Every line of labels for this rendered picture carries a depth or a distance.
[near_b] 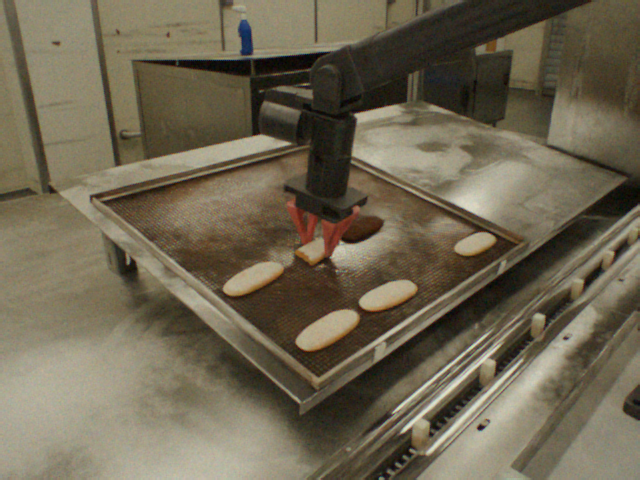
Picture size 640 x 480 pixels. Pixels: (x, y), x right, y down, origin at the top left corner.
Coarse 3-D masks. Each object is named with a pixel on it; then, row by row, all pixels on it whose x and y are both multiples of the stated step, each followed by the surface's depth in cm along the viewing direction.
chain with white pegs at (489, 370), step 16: (608, 256) 93; (576, 288) 84; (544, 320) 75; (528, 336) 75; (512, 352) 72; (496, 368) 69; (480, 384) 66; (464, 400) 64; (448, 416) 62; (416, 432) 56; (432, 432) 59; (416, 448) 57; (400, 464) 55
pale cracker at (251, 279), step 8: (264, 264) 75; (272, 264) 75; (280, 264) 77; (240, 272) 73; (248, 272) 73; (256, 272) 73; (264, 272) 73; (272, 272) 74; (280, 272) 75; (232, 280) 71; (240, 280) 71; (248, 280) 71; (256, 280) 72; (264, 280) 72; (272, 280) 73; (224, 288) 70; (232, 288) 70; (240, 288) 70; (248, 288) 70; (256, 288) 71; (232, 296) 70
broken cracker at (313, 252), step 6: (318, 240) 82; (306, 246) 80; (312, 246) 80; (318, 246) 80; (300, 252) 79; (306, 252) 79; (312, 252) 79; (318, 252) 79; (324, 252) 80; (306, 258) 78; (312, 258) 78; (318, 258) 79; (312, 264) 78
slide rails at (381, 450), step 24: (624, 240) 102; (624, 264) 93; (600, 288) 86; (528, 312) 79; (576, 312) 79; (504, 336) 74; (552, 336) 74; (480, 360) 69; (528, 360) 69; (456, 384) 65; (504, 384) 65; (432, 408) 61; (480, 408) 61; (408, 432) 57; (456, 432) 57; (360, 456) 54; (384, 456) 54; (432, 456) 54
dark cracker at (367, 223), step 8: (368, 216) 90; (376, 216) 91; (352, 224) 88; (360, 224) 88; (368, 224) 88; (376, 224) 89; (344, 232) 86; (352, 232) 86; (360, 232) 86; (368, 232) 87; (352, 240) 85
